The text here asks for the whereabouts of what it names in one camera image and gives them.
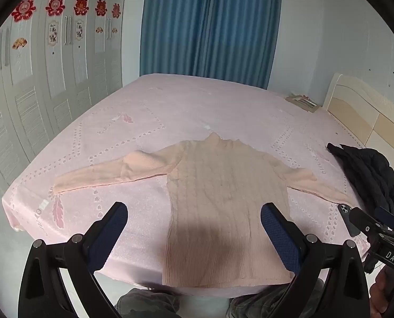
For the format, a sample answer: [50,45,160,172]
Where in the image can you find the person's right hand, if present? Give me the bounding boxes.
[371,267,394,315]

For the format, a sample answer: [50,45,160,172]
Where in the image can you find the blue curtain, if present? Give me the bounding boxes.
[139,0,284,90]

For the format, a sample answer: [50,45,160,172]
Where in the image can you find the white wardrobe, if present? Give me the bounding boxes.
[0,0,128,186]

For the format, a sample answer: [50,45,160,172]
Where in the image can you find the grey-green trousers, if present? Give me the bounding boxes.
[116,278,325,318]

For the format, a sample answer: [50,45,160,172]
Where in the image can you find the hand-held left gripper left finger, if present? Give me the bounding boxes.
[18,201,129,318]

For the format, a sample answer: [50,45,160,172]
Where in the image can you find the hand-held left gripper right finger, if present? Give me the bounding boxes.
[260,202,371,318]

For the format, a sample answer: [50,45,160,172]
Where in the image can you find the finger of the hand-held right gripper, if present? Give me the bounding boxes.
[351,207,394,236]
[376,206,394,229]

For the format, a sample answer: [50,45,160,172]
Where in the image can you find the black jacket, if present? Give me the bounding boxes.
[327,143,394,219]

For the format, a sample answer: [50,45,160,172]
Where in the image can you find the bed with pink bedspread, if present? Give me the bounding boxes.
[3,73,371,302]

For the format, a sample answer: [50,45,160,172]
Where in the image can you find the peach knit sweater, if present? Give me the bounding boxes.
[53,132,360,288]

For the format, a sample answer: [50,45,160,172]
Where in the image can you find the beige wooden headboard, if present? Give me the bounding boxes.
[323,73,394,169]

